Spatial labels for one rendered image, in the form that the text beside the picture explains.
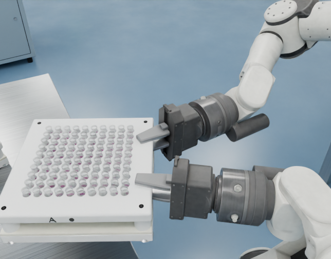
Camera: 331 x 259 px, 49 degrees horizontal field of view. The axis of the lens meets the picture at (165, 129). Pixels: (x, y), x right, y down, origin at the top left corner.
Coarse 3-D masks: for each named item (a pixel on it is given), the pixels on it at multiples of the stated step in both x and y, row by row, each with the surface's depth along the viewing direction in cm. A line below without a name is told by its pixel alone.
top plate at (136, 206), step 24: (48, 120) 73; (72, 120) 73; (96, 120) 73; (120, 120) 73; (144, 120) 73; (24, 144) 67; (48, 144) 67; (96, 144) 67; (144, 144) 67; (24, 168) 63; (144, 168) 62; (96, 192) 59; (144, 192) 58; (0, 216) 55; (24, 216) 55; (48, 216) 55; (72, 216) 55; (96, 216) 55; (120, 216) 55; (144, 216) 55
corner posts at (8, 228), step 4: (4, 224) 56; (8, 224) 57; (12, 224) 57; (16, 224) 58; (20, 224) 59; (136, 224) 57; (140, 224) 57; (144, 224) 57; (148, 224) 58; (4, 228) 57; (8, 228) 57; (12, 228) 57; (16, 228) 58; (136, 228) 58; (140, 228) 58; (144, 228) 58; (148, 228) 58; (8, 232) 58; (12, 232) 58
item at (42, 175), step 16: (64, 144) 66; (80, 144) 66; (112, 144) 66; (48, 160) 64; (64, 160) 64; (80, 160) 63; (96, 160) 64; (64, 176) 60; (96, 176) 60; (112, 176) 60
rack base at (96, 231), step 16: (32, 224) 59; (48, 224) 59; (64, 224) 59; (80, 224) 59; (96, 224) 59; (112, 224) 59; (128, 224) 59; (16, 240) 59; (32, 240) 59; (48, 240) 59; (64, 240) 59; (80, 240) 59; (96, 240) 59; (112, 240) 59; (128, 240) 59
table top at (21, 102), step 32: (0, 96) 113; (32, 96) 113; (0, 128) 101; (0, 192) 83; (0, 224) 76; (0, 256) 70; (32, 256) 70; (64, 256) 70; (96, 256) 70; (128, 256) 70
